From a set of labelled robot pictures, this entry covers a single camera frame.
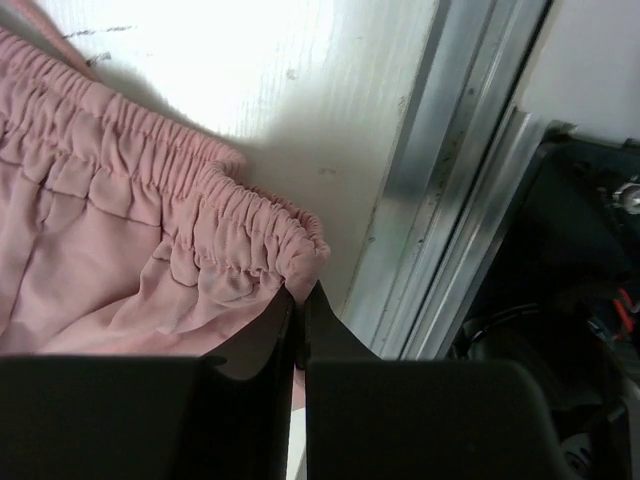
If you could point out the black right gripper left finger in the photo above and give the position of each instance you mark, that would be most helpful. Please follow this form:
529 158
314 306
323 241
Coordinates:
223 415

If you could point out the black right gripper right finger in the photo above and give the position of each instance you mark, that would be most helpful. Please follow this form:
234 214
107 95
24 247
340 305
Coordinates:
369 418

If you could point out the pink drawstring trousers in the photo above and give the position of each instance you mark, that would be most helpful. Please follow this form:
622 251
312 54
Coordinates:
122 231

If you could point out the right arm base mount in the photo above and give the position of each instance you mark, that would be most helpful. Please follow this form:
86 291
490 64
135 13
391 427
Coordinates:
531 327

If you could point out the aluminium table frame rail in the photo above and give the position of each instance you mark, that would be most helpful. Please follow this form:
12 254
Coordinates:
460 155

